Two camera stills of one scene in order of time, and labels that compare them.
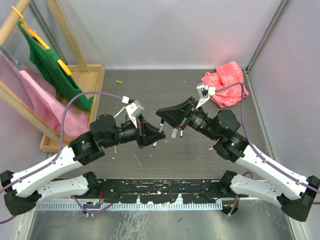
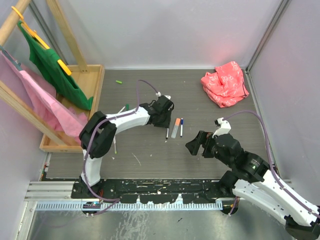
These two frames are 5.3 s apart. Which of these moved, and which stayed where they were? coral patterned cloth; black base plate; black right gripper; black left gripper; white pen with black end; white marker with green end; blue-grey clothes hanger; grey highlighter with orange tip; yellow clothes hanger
Moved: white pen with black end; black right gripper; black left gripper
Stayed: black base plate; blue-grey clothes hanger; white marker with green end; yellow clothes hanger; grey highlighter with orange tip; coral patterned cloth
